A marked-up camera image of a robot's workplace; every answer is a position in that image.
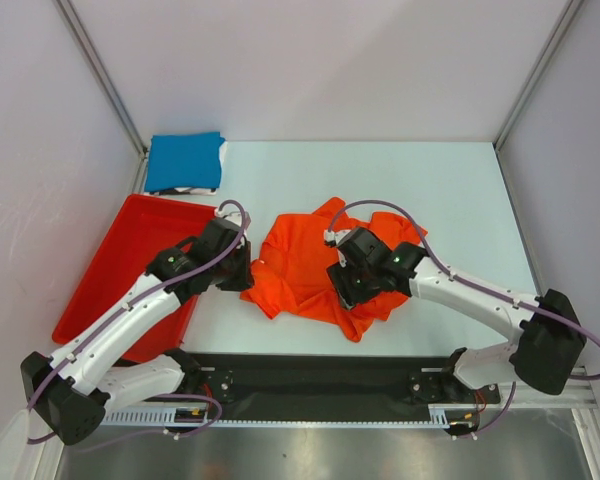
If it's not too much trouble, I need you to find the orange t shirt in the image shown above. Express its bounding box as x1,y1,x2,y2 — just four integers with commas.
240,197,420,342

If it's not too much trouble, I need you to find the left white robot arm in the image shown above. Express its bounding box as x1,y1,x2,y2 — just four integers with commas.
20,211,253,446

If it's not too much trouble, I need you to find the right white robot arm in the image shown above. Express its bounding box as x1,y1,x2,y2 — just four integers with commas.
324,227,586,401

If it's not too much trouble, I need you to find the red plastic bin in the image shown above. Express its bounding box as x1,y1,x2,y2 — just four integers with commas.
51,194,214,345

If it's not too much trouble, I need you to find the folded blue t shirt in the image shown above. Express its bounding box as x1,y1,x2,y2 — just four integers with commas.
145,131,226,193

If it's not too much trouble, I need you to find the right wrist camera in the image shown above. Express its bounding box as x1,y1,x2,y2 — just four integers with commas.
323,229,351,248

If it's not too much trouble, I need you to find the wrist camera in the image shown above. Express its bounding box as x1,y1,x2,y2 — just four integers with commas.
214,208,243,226
323,229,351,248

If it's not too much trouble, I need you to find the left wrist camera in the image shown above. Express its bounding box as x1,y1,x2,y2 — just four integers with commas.
214,208,243,226

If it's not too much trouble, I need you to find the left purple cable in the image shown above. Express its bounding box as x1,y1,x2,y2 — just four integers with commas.
25,199,254,454

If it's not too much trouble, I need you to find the purple cable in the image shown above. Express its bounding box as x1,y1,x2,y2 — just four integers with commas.
25,199,254,454
324,199,600,444

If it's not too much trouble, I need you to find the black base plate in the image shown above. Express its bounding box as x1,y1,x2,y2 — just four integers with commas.
180,353,501,423

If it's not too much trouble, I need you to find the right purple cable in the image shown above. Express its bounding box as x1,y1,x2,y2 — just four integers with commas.
324,199,600,444

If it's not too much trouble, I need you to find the white slotted cable duct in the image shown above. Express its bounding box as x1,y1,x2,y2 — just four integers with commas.
99,403,481,429

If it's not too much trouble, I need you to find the aluminium frame rail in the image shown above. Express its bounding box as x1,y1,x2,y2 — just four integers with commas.
510,380,597,409

